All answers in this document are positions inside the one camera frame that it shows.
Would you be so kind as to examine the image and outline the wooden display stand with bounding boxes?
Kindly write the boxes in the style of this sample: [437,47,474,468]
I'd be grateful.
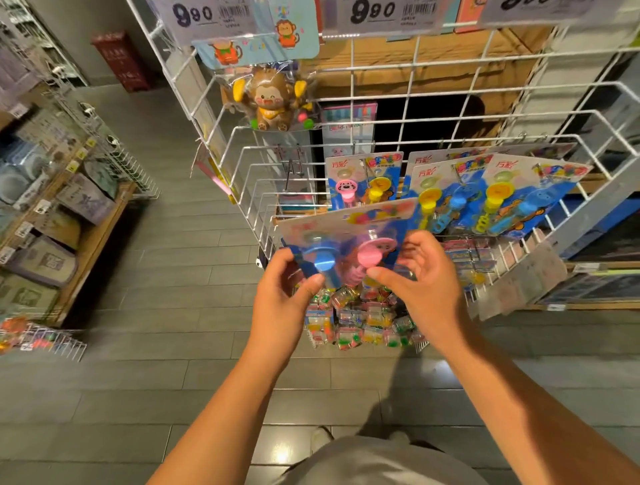
[300,25,556,101]

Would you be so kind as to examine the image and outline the pile of small toy packets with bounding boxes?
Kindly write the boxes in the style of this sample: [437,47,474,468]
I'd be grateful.
[300,235,501,353]

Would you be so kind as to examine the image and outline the blue and pink bubble wand card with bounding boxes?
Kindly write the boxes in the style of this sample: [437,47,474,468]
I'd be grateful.
[275,197,421,291]

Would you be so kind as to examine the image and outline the white wire side rack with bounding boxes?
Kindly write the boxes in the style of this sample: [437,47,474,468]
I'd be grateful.
[40,80,161,199]

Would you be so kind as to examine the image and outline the person's left hand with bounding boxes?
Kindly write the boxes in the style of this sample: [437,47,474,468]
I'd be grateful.
[243,246,326,366]

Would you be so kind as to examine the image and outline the clear plastic label holder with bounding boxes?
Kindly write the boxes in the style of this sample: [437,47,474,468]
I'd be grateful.
[470,240,571,321]

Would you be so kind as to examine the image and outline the white price tag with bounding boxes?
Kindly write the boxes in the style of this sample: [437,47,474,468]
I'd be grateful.
[320,0,448,38]
[480,0,611,28]
[150,0,259,46]

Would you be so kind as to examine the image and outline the wooden shelf with pouches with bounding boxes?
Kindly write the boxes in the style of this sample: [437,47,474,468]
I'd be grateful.
[0,40,121,316]

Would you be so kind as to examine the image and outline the wooden shelf unit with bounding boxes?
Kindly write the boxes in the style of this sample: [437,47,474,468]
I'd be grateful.
[540,195,640,311]

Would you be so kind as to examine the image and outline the white wire display rack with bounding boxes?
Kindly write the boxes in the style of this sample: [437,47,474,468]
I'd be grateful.
[125,0,640,351]

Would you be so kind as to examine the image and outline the person's grey clothing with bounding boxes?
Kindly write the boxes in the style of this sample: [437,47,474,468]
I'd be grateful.
[280,434,491,485]

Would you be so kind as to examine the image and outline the pink hanging packet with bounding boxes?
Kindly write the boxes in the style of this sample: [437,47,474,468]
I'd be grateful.
[195,145,241,206]

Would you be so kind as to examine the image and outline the person's left forearm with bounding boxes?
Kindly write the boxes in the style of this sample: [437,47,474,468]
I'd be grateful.
[148,340,301,485]

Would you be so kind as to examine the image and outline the brown monkey toy packet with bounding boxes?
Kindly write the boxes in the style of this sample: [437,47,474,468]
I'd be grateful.
[195,5,321,134]

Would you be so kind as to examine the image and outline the bubble wand cards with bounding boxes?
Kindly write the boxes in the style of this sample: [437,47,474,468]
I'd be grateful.
[325,145,591,241]

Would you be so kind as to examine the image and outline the red floor cabinet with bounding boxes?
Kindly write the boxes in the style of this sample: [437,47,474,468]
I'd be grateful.
[92,32,156,93]

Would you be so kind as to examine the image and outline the person's right hand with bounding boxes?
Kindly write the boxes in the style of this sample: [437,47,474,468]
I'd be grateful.
[365,230,471,351]

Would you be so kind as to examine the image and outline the wooden goods shelf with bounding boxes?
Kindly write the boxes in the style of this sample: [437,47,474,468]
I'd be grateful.
[0,40,136,331]

